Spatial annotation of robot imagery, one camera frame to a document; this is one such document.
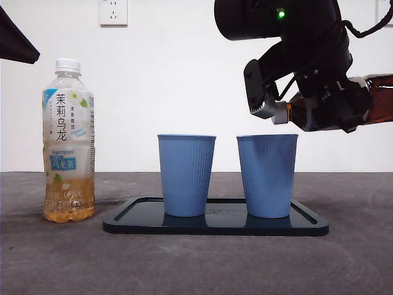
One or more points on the white wall socket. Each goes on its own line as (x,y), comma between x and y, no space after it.
(382,6)
(113,12)

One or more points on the dark oolong tea bottle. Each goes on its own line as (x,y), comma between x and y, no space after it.
(382,101)

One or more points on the right wrist grey camera box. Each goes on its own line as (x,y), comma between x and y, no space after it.
(255,86)

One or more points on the blue ribbed cup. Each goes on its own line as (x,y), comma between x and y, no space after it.
(267,175)
(185,175)

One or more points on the jasmine oolong tea bottle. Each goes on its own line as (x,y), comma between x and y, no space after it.
(67,123)

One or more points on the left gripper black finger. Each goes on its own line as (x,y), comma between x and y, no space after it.
(15,43)

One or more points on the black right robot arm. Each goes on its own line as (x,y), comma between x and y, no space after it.
(245,18)

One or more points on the dark blue tray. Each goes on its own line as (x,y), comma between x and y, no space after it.
(215,226)

